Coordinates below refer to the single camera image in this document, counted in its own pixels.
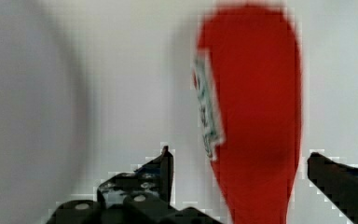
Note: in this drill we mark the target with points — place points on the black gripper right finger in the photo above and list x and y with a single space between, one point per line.
337 181

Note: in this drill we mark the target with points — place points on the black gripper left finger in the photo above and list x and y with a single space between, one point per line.
154 177

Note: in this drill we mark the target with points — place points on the red ketchup bottle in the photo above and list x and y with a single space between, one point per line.
248 77

